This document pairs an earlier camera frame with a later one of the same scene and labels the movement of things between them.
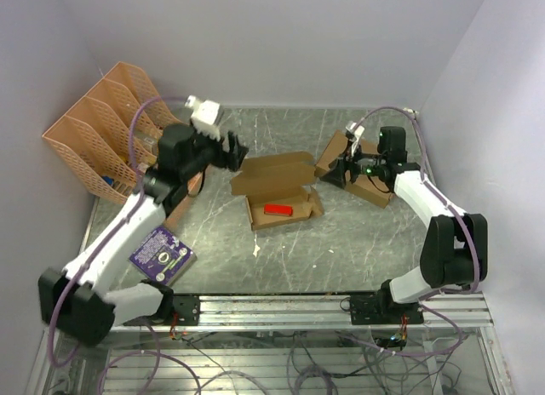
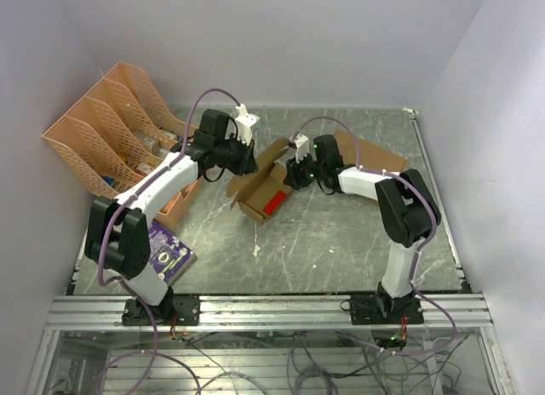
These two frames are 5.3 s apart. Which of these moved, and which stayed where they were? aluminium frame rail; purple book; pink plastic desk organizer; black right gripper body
Moved: black right gripper body
Stayed: pink plastic desk organizer; aluminium frame rail; purple book
